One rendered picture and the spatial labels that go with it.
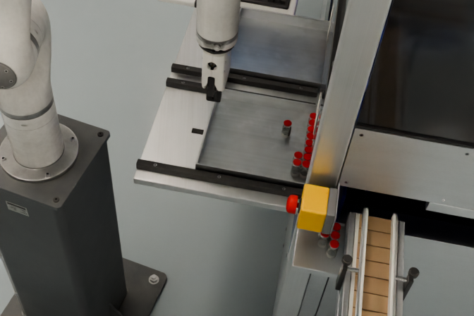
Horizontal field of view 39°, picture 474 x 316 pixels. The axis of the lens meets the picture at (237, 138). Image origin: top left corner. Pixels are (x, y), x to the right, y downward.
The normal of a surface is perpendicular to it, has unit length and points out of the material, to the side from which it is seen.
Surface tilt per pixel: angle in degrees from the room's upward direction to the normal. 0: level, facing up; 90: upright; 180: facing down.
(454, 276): 90
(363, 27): 90
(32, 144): 90
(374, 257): 0
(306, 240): 0
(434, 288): 90
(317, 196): 0
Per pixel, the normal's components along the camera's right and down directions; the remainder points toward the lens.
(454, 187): -0.19, 0.74
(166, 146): 0.07, -0.64
